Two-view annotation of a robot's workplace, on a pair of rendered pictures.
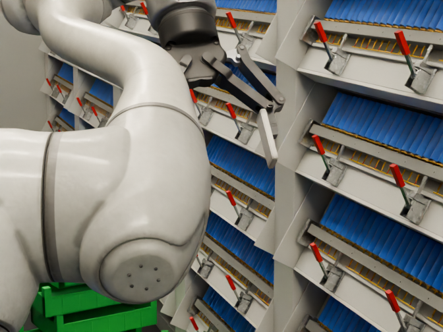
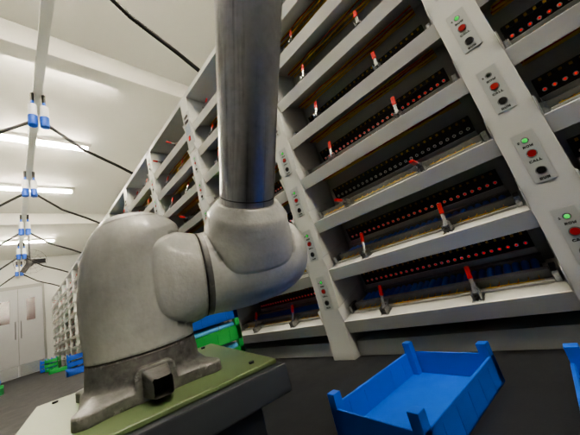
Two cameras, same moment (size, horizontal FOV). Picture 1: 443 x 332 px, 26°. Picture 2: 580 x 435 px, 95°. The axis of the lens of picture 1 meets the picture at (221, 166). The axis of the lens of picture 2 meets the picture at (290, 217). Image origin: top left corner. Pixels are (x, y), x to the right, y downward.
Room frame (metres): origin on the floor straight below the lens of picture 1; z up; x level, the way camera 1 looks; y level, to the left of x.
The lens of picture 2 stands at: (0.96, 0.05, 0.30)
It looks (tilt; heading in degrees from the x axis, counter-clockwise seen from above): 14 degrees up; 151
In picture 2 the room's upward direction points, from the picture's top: 16 degrees counter-clockwise
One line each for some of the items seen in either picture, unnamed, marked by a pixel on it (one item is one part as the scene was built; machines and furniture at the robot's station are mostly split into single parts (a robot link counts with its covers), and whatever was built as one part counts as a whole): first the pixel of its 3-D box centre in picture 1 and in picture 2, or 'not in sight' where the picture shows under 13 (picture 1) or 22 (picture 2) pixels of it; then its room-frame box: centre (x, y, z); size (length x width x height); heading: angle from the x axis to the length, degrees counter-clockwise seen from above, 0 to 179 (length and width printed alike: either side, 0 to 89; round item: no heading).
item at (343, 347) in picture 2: not in sight; (298, 156); (0.03, 0.70, 0.85); 0.20 x 0.09 x 1.69; 109
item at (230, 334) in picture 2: not in sight; (194, 341); (-0.22, 0.15, 0.20); 0.30 x 0.20 x 0.08; 106
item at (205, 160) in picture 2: not in sight; (220, 212); (-0.63, 0.47, 0.85); 0.20 x 0.09 x 1.69; 109
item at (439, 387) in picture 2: not in sight; (417, 387); (0.50, 0.48, 0.04); 0.30 x 0.20 x 0.08; 99
